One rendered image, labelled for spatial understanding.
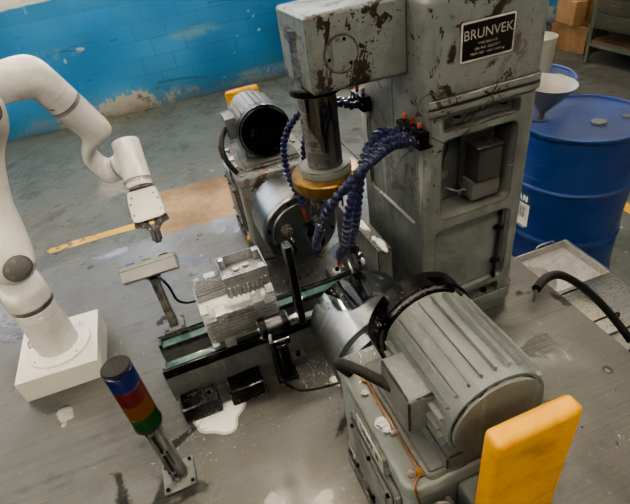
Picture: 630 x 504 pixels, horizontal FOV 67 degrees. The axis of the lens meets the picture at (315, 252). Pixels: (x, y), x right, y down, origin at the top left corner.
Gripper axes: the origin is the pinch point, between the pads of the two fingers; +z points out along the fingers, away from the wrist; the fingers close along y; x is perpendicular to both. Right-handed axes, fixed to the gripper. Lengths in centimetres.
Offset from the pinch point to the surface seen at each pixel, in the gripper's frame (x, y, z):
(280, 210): -8.7, 38.2, 4.8
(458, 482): -81, 39, 63
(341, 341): -53, 34, 41
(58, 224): 273, -96, -70
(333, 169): -43, 48, 3
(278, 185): -2.6, 41.2, -3.8
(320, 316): -44, 33, 35
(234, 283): -28.7, 17.2, 21.5
